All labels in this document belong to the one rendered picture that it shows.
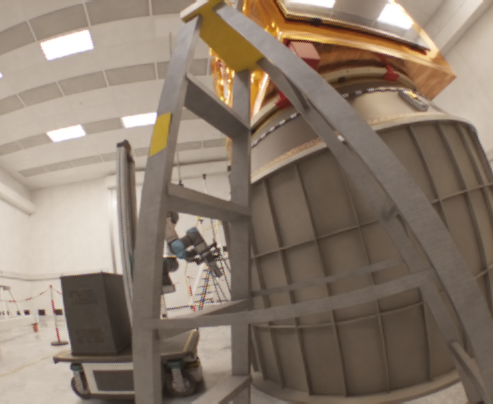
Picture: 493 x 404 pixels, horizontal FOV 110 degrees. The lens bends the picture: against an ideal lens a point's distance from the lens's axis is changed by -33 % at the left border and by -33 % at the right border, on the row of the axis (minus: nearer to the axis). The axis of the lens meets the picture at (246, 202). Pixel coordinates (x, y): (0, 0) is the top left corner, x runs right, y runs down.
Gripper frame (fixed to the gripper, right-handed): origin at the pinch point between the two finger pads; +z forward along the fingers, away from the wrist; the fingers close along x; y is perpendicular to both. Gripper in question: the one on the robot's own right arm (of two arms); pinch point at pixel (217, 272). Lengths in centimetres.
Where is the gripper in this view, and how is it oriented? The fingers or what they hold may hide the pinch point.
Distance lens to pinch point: 157.7
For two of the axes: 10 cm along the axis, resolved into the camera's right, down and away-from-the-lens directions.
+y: -8.0, 4.9, -3.4
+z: 5.3, 8.5, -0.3
